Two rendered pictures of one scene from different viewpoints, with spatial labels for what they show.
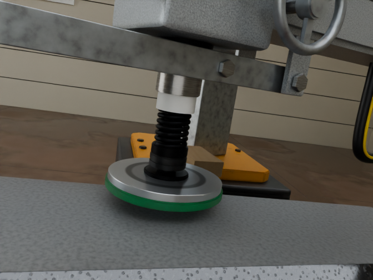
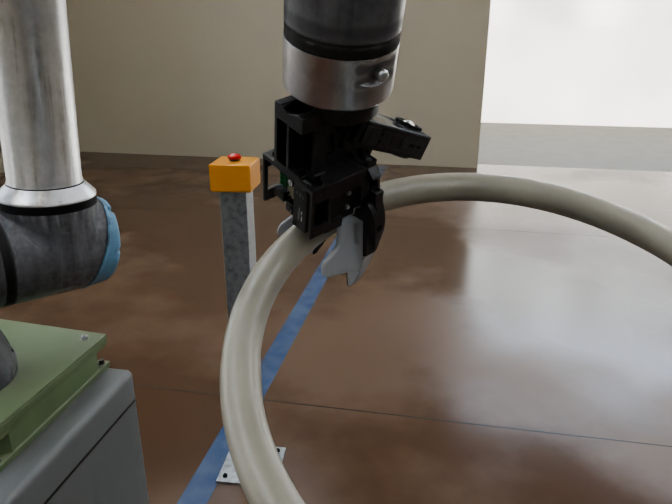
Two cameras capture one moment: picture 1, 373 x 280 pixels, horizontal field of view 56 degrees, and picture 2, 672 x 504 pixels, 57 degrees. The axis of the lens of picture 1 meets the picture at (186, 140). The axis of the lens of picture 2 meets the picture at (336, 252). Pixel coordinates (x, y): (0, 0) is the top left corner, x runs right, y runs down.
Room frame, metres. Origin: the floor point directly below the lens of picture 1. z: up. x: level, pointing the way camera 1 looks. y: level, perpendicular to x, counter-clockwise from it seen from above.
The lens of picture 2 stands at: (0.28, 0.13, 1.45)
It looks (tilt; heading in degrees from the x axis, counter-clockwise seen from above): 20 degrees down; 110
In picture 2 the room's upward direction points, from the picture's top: straight up
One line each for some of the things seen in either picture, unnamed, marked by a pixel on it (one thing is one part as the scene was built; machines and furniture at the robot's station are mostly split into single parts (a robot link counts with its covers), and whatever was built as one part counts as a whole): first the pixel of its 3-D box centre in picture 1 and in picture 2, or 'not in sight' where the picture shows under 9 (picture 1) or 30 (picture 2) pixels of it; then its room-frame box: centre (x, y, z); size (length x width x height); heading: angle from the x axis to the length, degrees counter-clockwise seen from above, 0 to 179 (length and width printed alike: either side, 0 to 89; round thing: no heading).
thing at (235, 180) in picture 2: not in sight; (244, 327); (-0.60, 1.67, 0.54); 0.20 x 0.20 x 1.09; 13
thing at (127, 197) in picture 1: (165, 179); not in sight; (0.63, 0.03, 0.89); 0.22 x 0.22 x 0.04
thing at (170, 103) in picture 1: (176, 100); not in sight; (0.63, 0.03, 1.04); 0.07 x 0.07 x 0.04
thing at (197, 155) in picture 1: (196, 159); not in sight; (1.14, -0.04, 0.81); 0.20 x 0.10 x 0.05; 21
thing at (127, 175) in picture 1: (165, 176); not in sight; (0.63, 0.03, 0.89); 0.21 x 0.21 x 0.01
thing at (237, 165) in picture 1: (193, 153); not in sight; (1.39, -0.04, 0.76); 0.49 x 0.49 x 0.05; 13
